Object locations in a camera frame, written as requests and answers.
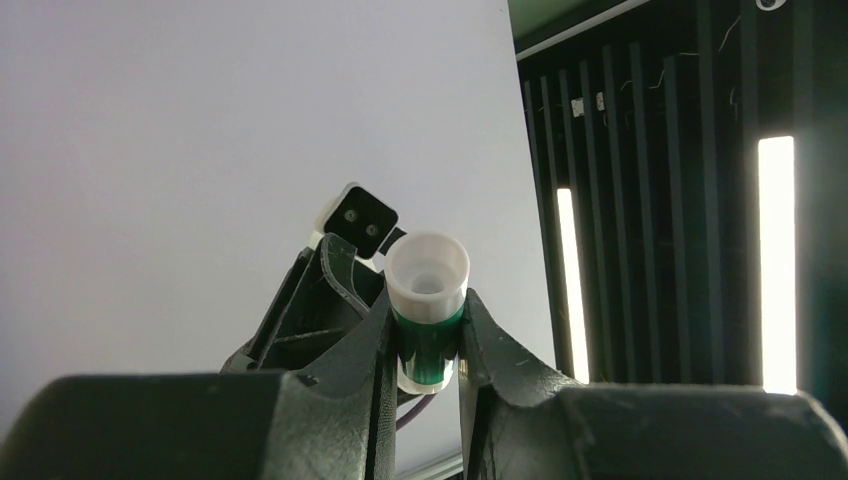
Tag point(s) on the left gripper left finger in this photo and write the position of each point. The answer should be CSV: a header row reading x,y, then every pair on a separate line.
x,y
333,419

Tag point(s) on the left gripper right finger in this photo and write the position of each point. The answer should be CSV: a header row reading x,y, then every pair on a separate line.
x,y
521,419

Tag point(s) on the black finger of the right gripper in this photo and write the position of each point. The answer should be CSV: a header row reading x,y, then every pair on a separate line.
x,y
326,293

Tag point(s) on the green white glue stick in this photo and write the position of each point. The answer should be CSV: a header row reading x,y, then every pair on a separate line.
x,y
427,277

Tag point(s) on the left ceiling light strip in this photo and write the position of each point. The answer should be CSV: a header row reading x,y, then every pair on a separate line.
x,y
574,294

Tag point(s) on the ceiling light strip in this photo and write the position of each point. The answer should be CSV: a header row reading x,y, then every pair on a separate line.
x,y
574,294
776,201

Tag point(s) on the right ceiling light strip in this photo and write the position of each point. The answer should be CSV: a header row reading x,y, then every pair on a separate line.
x,y
776,201

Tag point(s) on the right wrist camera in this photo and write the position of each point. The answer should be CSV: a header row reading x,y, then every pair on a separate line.
x,y
357,216

